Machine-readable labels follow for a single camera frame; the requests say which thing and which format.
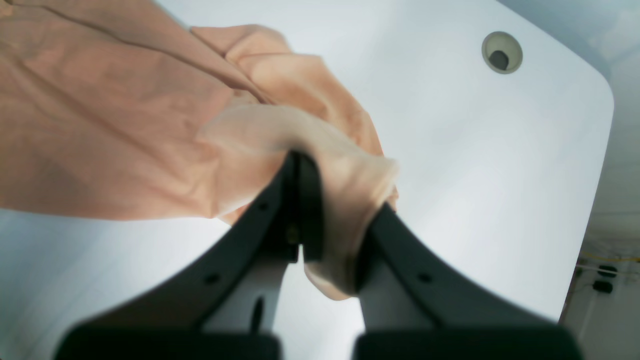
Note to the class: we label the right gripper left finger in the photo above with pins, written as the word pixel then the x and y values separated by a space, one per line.
pixel 222 306

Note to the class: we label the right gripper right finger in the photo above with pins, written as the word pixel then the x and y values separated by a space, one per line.
pixel 417 307

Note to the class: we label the peach T-shirt with emoji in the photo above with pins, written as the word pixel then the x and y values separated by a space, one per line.
pixel 112 110

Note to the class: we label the right table cable grommet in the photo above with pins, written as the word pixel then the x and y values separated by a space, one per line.
pixel 502 52

